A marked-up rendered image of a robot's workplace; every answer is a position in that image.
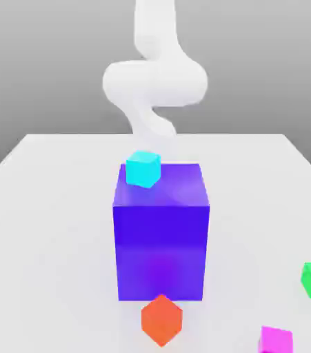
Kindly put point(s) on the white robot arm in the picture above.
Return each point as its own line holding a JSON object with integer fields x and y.
{"x": 155, "y": 82}

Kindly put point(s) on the small cyan cube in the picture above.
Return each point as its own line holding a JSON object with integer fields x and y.
{"x": 142, "y": 171}

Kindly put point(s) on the small orange cube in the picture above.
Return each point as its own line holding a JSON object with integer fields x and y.
{"x": 161, "y": 321}

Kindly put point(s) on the small magenta cube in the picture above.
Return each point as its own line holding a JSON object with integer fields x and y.
{"x": 276, "y": 340}

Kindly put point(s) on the large purple box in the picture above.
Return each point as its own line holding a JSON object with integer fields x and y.
{"x": 160, "y": 237}

